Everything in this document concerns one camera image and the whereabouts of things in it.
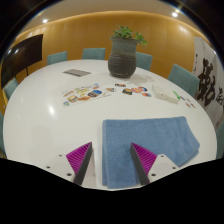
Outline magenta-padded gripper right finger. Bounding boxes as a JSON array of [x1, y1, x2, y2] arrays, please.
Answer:
[[129, 142, 180, 186]]

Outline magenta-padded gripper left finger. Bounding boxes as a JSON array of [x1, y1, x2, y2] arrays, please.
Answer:
[[44, 141, 94, 187]]

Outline blue folded towel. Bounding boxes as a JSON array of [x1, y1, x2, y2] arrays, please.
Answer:
[[100, 115, 201, 190]]

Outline colourful sticker sheet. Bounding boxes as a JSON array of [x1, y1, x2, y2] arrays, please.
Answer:
[[62, 83, 112, 108]]

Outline white flat box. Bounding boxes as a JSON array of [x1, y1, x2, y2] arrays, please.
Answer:
[[152, 84, 181, 104]]

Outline dark square sticker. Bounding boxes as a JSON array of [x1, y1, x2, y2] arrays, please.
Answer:
[[121, 88, 134, 96]]

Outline small green box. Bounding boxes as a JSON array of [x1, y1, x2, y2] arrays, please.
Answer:
[[172, 90, 182, 101]]

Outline grey flat rectangular panel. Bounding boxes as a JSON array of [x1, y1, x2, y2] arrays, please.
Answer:
[[62, 68, 92, 78]]

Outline potted plant in grey pot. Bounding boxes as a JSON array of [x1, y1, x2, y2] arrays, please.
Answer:
[[107, 24, 149, 79]]

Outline teal upholstered chairs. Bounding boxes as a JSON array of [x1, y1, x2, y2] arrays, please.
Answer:
[[0, 47, 224, 159]]

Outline black television screen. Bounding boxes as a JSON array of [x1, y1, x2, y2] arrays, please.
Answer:
[[0, 33, 44, 88]]

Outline white calligraphy folding screen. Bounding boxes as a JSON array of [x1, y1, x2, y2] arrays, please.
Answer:
[[193, 36, 224, 129]]

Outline ceiling spot lights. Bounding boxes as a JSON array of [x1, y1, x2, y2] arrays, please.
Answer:
[[41, 9, 180, 24]]

